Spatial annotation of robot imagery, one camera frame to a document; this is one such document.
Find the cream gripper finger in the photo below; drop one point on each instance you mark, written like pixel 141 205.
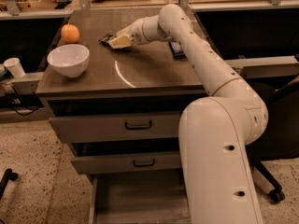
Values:
pixel 125 31
pixel 121 41

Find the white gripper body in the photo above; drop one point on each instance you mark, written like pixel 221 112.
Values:
pixel 137 34

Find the black rxbar chocolate packet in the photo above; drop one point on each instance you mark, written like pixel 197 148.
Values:
pixel 105 40

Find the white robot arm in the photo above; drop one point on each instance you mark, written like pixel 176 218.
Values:
pixel 213 131

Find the grey drawer cabinet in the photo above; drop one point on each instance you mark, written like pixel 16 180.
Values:
pixel 140 79

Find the top grey drawer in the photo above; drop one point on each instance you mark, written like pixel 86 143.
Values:
pixel 117 127

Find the grey drawer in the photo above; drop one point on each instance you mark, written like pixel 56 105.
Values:
pixel 117 127
pixel 121 163
pixel 148 197

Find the middle grey drawer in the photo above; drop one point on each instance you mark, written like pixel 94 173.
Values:
pixel 121 163

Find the bottom grey drawer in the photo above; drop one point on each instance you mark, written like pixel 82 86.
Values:
pixel 148 197

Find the blue snack packet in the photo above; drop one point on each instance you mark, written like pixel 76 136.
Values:
pixel 176 50

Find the orange fruit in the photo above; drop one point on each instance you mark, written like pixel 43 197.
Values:
pixel 70 33

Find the white bowl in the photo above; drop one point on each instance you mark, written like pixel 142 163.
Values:
pixel 69 60

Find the white paper cup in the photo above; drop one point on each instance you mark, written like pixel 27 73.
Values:
pixel 13 65

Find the black office chair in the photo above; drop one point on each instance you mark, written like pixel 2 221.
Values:
pixel 281 138

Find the black chair caster left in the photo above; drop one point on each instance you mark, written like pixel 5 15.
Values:
pixel 8 175

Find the black power strip with cable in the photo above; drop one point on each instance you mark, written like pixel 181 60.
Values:
pixel 21 104

